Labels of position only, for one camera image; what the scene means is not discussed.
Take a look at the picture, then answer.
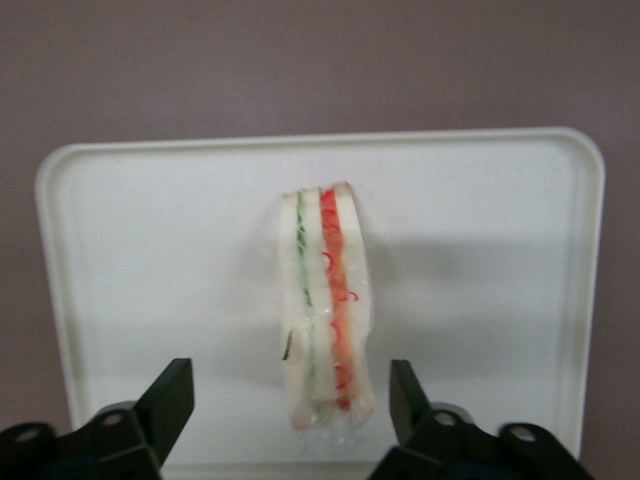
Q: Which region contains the triangle sandwich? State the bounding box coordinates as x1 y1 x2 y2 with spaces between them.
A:
276 181 377 446

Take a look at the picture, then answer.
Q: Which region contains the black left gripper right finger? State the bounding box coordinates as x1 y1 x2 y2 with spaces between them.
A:
368 358 596 480

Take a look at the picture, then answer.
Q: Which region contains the white plastic tray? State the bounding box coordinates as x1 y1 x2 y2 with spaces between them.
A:
34 125 606 480

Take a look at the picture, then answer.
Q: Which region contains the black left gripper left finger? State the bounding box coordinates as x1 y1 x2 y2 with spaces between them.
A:
0 357 195 480

